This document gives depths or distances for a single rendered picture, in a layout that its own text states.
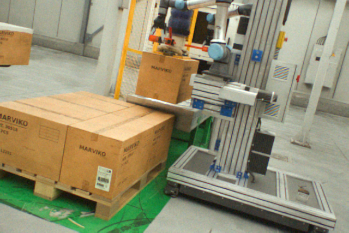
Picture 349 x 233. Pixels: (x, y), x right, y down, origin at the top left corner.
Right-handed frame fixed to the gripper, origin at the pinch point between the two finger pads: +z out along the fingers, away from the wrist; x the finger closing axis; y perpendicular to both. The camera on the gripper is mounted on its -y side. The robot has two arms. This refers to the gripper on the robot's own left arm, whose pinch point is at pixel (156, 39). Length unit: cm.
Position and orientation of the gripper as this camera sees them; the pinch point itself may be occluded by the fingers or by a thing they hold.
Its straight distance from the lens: 293.5
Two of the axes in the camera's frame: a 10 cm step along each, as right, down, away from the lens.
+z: -2.1, 9.6, 1.6
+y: 2.6, -1.0, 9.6
